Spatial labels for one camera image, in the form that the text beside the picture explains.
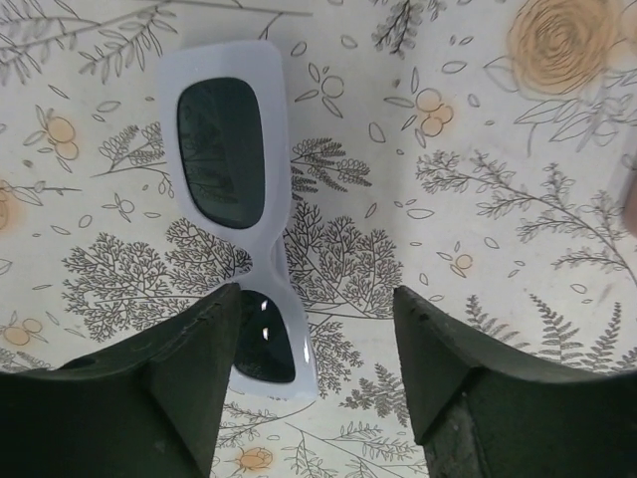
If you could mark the white sunglasses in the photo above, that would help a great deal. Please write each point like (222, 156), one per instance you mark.
(224, 125)

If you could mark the floral table mat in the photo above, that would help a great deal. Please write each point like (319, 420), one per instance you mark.
(477, 152)

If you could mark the pink glasses case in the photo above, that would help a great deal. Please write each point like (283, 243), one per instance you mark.
(629, 214)

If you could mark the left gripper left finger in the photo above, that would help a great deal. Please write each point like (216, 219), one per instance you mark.
(148, 406)

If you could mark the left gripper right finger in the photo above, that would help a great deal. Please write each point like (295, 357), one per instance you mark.
(480, 408)

